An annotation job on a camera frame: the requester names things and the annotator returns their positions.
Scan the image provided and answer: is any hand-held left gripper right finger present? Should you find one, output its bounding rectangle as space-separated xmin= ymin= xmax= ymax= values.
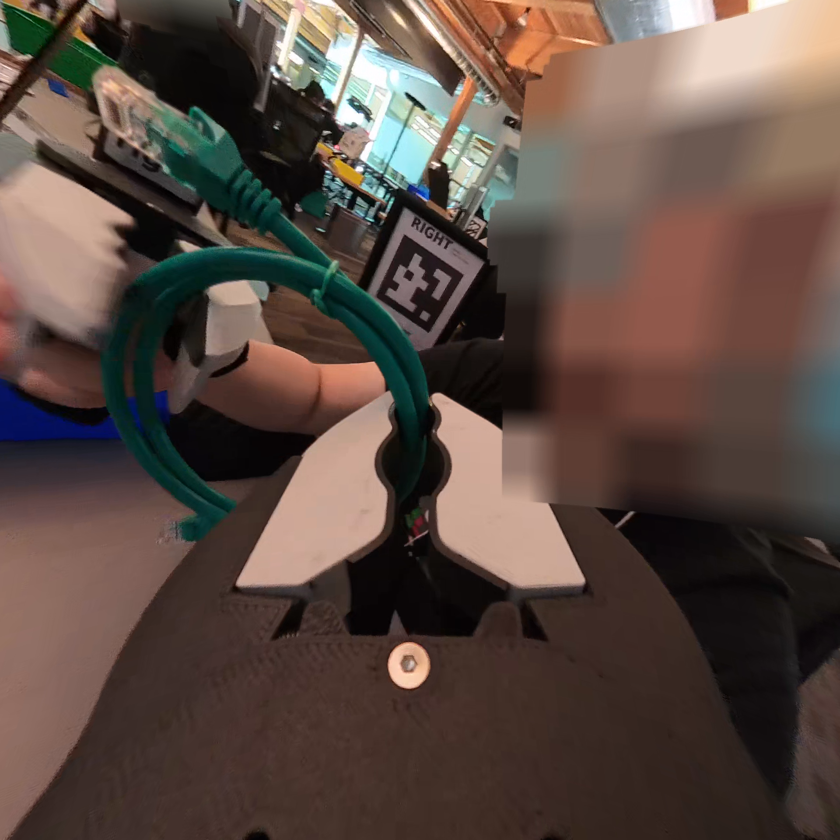
xmin=430 ymin=392 xmax=587 ymax=595

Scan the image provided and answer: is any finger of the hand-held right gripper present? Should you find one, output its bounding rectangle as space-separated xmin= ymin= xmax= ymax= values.
xmin=169 ymin=279 xmax=275 ymax=416
xmin=0 ymin=161 xmax=135 ymax=345

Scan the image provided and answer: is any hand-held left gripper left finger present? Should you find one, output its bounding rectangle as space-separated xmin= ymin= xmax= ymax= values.
xmin=235 ymin=392 xmax=398 ymax=590

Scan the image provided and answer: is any green ethernet cable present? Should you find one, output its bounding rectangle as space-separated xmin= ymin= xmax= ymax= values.
xmin=92 ymin=66 xmax=437 ymax=544

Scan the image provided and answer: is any blue plastic bin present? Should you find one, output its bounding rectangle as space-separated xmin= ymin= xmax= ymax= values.
xmin=0 ymin=379 xmax=172 ymax=442

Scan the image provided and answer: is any person's right forearm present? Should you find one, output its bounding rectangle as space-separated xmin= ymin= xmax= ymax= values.
xmin=190 ymin=341 xmax=395 ymax=437

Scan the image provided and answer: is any person's right hand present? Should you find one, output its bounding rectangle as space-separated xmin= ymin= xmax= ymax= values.
xmin=0 ymin=333 xmax=175 ymax=409

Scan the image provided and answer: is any grey metal bin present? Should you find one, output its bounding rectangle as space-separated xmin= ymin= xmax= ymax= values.
xmin=328 ymin=205 xmax=371 ymax=257

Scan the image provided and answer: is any black framed marker sign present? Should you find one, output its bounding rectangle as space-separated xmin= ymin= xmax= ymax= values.
xmin=357 ymin=189 xmax=490 ymax=352

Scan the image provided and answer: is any green storage bin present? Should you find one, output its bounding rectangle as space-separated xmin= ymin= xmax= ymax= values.
xmin=3 ymin=0 xmax=119 ymax=89

